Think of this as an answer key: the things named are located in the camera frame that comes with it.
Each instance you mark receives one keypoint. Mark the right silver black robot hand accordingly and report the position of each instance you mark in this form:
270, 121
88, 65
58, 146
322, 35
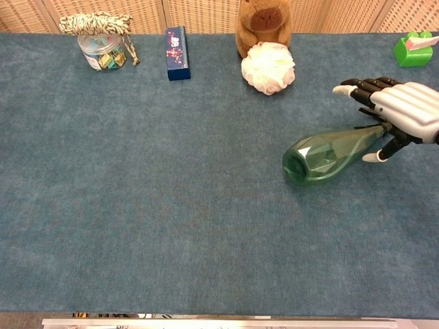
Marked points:
408, 106

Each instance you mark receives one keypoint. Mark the green spray bottle black trigger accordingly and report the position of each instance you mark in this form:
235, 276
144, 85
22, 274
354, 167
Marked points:
319, 159

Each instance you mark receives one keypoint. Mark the green frog tissue holder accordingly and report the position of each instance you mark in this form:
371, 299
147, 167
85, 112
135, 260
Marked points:
411, 53

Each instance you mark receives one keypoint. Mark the white mesh bath pouf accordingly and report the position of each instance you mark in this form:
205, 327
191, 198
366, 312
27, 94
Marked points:
267, 70

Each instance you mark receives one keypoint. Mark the brown capybara plush toy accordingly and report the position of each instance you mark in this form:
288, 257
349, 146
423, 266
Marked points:
262, 20

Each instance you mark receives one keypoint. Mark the woven wicker folding screen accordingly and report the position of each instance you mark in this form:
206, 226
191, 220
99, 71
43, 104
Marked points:
205, 13

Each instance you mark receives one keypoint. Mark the blue toothpaste box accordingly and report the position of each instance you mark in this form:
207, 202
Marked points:
177, 55

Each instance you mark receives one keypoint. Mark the clear jar of binder clips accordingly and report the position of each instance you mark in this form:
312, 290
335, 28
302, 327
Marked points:
101, 51

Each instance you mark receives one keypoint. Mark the beige twisted twine bundle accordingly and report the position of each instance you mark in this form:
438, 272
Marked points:
92, 24

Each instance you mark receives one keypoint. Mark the aluminium profile rail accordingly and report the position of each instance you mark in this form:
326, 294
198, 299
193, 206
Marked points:
219, 323

